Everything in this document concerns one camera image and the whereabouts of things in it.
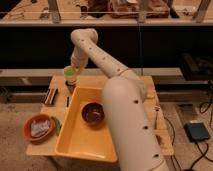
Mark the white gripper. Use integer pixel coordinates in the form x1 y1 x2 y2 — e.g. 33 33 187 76
71 51 88 72

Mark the white cup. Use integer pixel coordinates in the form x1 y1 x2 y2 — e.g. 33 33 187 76
63 66 77 85

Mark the green cup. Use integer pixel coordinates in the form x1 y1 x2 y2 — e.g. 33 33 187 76
64 66 75 76

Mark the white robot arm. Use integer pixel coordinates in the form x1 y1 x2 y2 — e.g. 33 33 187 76
71 28 169 171

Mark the dark metal cup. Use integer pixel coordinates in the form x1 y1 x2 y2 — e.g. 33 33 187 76
66 84 76 94

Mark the black marker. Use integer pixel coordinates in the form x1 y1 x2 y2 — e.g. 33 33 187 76
66 96 70 107

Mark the dark brown bowl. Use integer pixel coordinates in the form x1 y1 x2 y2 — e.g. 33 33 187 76
81 102 105 126

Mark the green pepper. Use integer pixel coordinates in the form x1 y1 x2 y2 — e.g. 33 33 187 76
51 116 61 136

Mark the yellow plastic tub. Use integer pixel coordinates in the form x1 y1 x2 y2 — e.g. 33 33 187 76
55 87 117 162

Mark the crumpled white cloth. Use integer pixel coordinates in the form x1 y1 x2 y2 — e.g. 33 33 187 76
31 120 50 138

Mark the orange plastic bowl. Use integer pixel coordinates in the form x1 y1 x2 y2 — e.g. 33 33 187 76
23 114 55 144

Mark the metal utensil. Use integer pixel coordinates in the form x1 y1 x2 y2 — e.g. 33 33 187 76
154 105 160 129

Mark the black foot pedal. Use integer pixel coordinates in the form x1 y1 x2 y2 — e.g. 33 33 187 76
184 123 211 142

